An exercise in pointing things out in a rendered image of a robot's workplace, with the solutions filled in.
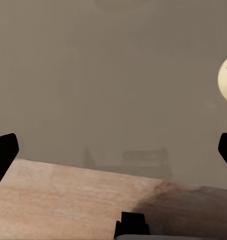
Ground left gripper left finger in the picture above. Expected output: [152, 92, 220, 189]
[0, 133, 19, 182]

